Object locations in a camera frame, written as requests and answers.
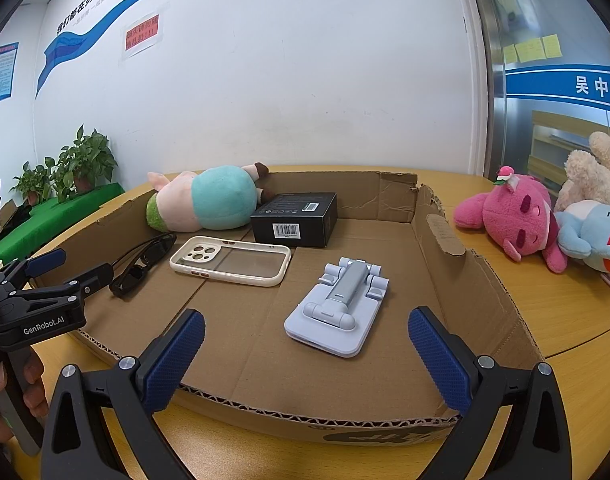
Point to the beige plush toy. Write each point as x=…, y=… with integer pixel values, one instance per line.
x=590, y=170

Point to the brown cardboard box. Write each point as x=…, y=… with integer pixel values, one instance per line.
x=245, y=340

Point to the red wall notice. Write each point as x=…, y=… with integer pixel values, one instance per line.
x=142, y=35

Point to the cream phone case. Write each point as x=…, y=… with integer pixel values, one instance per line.
x=187, y=260

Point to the person's left hand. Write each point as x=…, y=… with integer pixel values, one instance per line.
x=35, y=382

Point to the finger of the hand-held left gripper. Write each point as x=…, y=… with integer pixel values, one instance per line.
x=47, y=260
x=92, y=277

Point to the small potted green plant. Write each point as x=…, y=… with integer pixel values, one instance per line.
x=32, y=182

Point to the light blue phone stand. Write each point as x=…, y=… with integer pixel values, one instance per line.
x=330, y=325

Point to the large potted green plant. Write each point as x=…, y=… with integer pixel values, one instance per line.
x=87, y=155

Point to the small black product box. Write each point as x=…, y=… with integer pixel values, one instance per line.
x=290, y=220

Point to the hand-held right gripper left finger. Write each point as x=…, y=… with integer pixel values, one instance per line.
x=180, y=355

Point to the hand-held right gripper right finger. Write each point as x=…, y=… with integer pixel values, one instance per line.
x=437, y=355

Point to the light blue plush toy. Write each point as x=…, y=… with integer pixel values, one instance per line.
x=585, y=230

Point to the black sunglasses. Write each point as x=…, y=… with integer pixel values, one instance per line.
x=130, y=280

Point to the yellow sticky note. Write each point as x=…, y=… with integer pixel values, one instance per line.
x=529, y=51
x=550, y=46
x=509, y=54

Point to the pink pig plush toy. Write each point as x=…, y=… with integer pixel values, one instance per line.
x=220, y=200

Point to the blue wall poster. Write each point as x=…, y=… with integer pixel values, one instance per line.
x=0, y=72

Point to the green table cloth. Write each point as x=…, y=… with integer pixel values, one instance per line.
x=15, y=240

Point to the blue wave wall decal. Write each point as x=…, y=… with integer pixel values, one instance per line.
x=65, y=50

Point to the blue glass banner decal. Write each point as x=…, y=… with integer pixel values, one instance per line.
x=545, y=85

